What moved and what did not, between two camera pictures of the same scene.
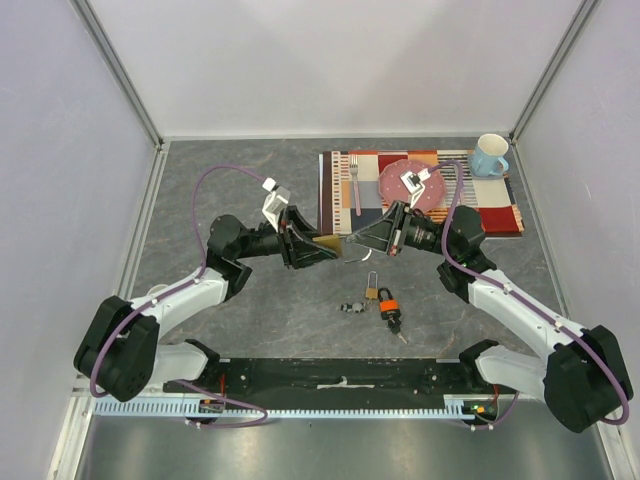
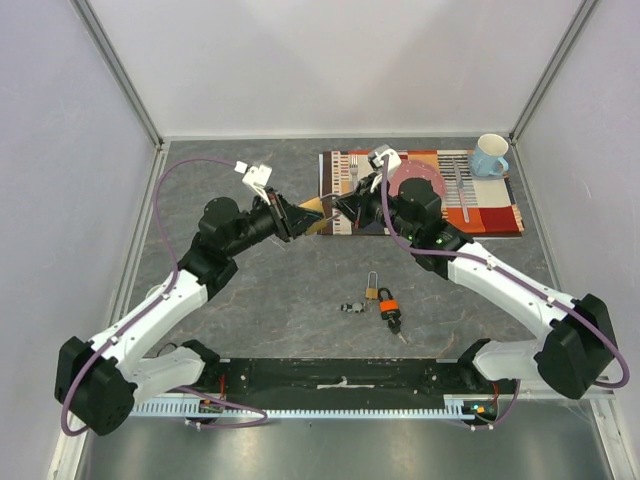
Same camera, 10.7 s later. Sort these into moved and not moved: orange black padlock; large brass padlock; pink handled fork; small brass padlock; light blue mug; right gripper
Moved: large brass padlock; right gripper
Not moved: small brass padlock; pink handled fork; light blue mug; orange black padlock
